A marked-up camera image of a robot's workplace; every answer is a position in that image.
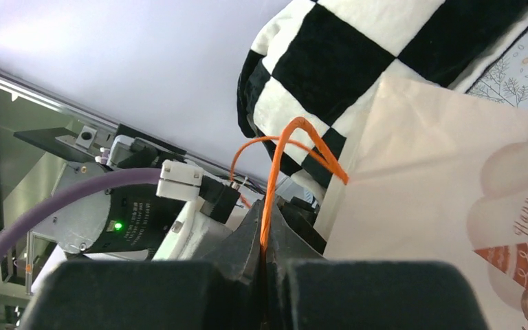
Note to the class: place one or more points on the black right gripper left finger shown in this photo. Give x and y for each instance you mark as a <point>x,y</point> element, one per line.
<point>220,290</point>

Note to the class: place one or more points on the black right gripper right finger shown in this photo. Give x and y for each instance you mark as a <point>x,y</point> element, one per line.
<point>307,291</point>

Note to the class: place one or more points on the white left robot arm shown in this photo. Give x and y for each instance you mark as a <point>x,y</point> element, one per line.
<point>124,221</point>

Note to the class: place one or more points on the black white checkered blanket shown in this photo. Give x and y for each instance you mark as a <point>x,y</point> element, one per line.
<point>322,60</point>

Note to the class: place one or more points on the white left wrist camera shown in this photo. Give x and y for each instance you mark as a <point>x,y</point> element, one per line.
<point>179,181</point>

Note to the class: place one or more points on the aluminium front frame rail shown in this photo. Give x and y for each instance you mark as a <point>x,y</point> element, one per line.
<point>26,95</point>

